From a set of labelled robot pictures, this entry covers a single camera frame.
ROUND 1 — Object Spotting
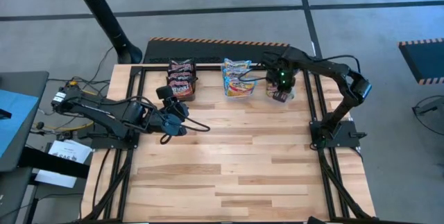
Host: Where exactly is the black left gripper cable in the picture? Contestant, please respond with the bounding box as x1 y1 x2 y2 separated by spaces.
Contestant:
159 114 212 145

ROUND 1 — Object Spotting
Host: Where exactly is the white paper sheet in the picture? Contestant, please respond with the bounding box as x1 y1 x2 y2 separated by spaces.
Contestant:
34 139 93 189

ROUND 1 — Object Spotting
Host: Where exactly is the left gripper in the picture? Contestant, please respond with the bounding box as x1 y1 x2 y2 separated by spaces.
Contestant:
152 85 191 137

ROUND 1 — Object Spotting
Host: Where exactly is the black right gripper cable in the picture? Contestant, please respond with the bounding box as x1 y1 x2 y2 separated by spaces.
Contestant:
237 64 275 83

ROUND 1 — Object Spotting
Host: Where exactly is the clear plastic bin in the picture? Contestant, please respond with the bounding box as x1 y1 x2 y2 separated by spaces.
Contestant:
259 60 298 102
219 59 257 99

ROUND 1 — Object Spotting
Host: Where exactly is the black hazard-striped floor mat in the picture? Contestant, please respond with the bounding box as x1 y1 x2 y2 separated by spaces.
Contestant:
398 38 444 85
144 37 292 64

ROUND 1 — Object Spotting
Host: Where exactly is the blue desk mat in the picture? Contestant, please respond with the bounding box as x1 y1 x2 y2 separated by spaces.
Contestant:
0 88 40 159

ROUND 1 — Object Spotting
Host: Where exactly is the grey desk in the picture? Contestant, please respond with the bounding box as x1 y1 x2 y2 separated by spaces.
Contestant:
0 71 49 173

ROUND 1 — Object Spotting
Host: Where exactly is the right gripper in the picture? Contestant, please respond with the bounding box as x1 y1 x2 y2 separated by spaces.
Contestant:
261 50 300 104

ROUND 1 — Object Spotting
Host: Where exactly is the black stand column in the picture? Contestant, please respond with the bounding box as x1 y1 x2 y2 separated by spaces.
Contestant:
67 0 144 64

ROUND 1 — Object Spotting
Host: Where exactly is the black desk beam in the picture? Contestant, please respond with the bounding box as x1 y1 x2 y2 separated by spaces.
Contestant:
19 146 91 180

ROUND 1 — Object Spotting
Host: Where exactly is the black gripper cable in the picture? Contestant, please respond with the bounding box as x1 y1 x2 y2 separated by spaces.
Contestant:
159 114 212 145
237 64 275 83

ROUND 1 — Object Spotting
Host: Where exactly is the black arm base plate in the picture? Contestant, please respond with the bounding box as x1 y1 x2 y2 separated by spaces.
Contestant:
90 122 142 150
309 119 368 148

